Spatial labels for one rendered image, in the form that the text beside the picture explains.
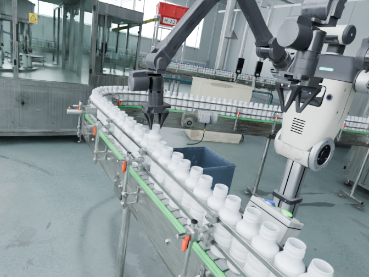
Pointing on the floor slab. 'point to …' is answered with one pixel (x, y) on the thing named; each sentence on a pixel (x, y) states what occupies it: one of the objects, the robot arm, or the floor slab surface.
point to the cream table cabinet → (234, 89)
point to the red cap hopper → (166, 14)
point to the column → (224, 34)
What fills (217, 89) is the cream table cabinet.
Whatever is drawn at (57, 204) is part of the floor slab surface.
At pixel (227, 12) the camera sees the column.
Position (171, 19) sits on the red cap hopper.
